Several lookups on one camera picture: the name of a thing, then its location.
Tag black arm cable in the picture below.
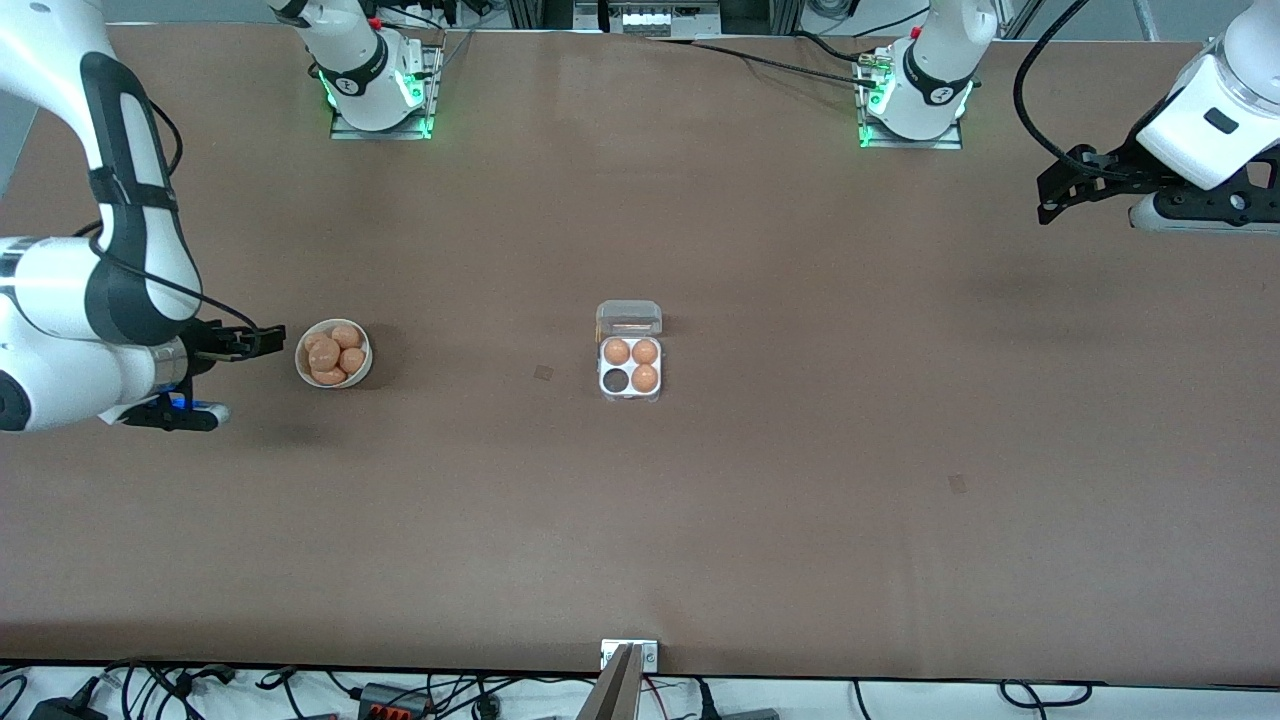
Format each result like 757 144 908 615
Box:
1013 0 1106 183
75 95 263 336

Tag clear plastic egg box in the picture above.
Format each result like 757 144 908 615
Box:
597 300 664 404

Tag white round bowl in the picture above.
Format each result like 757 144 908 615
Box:
295 318 374 390

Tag short black table cable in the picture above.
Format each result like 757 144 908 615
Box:
795 30 869 66

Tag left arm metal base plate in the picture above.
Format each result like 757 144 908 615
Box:
855 45 964 151

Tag white electrical terminal box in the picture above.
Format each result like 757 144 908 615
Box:
575 0 721 36

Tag long black table cable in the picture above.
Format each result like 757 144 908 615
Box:
648 35 881 89

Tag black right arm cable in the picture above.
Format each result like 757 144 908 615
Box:
75 95 263 336

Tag black box orange connectors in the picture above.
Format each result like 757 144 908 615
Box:
358 683 433 720

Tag black looped floor cable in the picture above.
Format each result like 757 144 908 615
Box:
1000 680 1093 707

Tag silver metal bracket plate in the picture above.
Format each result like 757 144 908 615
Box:
601 640 659 673

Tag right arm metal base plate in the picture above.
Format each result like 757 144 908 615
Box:
330 40 438 141

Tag grey camera mount pole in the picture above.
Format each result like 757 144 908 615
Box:
575 643 644 720

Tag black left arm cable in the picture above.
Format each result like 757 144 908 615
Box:
1013 0 1106 183

